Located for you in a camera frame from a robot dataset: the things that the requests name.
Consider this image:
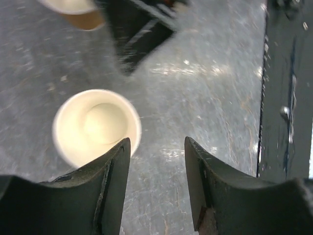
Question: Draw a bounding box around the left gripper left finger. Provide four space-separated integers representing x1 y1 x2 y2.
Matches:
0 138 131 235

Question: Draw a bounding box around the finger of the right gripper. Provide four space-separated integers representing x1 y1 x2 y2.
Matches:
95 0 190 75

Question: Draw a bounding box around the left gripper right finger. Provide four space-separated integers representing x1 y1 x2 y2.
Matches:
184 137 313 235

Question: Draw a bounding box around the brown paper cup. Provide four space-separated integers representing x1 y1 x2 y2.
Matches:
38 0 104 31
52 89 142 168

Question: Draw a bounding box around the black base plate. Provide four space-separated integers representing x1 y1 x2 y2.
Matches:
257 0 313 183

